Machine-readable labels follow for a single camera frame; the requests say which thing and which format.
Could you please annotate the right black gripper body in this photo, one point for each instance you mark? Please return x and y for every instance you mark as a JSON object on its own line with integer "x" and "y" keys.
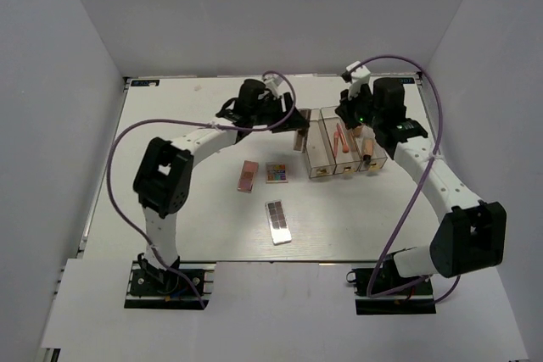
{"x": 359, "y": 110}

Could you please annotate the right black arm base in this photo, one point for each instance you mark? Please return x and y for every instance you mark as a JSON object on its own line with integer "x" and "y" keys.
{"x": 415, "y": 300}

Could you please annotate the orange makeup brush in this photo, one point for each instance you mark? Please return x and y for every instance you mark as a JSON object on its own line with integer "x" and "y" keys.
{"x": 335, "y": 143}

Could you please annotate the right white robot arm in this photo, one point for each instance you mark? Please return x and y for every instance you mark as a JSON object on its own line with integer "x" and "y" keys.
{"x": 471, "y": 232}

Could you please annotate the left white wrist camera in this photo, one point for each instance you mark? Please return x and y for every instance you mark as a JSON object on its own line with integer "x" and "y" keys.
{"x": 272, "y": 83}

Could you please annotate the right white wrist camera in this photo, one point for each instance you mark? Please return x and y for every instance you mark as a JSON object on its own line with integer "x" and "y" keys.
{"x": 356, "y": 75}

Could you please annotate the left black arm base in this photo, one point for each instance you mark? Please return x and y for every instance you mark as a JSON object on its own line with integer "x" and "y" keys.
{"x": 144, "y": 293}

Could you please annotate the colourful square eyeshadow palette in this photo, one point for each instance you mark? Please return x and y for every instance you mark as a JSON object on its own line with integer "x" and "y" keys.
{"x": 276, "y": 173}

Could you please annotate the left clear organizer bin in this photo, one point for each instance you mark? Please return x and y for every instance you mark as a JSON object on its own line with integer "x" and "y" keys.
{"x": 317, "y": 155}

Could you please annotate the clear organizer bin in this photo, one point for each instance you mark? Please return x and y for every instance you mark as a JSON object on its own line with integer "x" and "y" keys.
{"x": 317, "y": 155}
{"x": 379, "y": 157}
{"x": 345, "y": 155}

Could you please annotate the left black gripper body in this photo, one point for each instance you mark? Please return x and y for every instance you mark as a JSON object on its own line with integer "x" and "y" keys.
{"x": 271, "y": 111}

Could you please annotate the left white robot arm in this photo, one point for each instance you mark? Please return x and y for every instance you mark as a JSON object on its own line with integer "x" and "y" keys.
{"x": 163, "y": 179}

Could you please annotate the brown eyeshadow palette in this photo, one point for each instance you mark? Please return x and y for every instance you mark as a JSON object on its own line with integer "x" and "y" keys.
{"x": 300, "y": 139}

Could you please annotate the beige concealer tube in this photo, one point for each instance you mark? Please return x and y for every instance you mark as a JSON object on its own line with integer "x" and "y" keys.
{"x": 367, "y": 146}

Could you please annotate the pink makeup brush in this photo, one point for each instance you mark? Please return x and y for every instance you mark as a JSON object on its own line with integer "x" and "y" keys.
{"x": 342, "y": 138}

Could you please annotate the right clear organizer bin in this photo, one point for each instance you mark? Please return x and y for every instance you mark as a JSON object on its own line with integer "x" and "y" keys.
{"x": 379, "y": 157}

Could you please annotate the silver eyeshadow palette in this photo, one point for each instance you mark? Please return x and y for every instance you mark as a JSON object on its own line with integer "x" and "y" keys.
{"x": 277, "y": 221}

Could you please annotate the middle clear organizer bin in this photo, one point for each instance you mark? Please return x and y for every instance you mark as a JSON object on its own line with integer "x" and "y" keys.
{"x": 345, "y": 155}

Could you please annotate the pink blush palette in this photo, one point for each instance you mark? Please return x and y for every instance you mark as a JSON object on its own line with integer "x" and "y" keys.
{"x": 247, "y": 176}

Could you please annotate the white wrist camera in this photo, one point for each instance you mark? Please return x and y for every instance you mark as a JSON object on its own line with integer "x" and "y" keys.
{"x": 356, "y": 75}
{"x": 272, "y": 83}

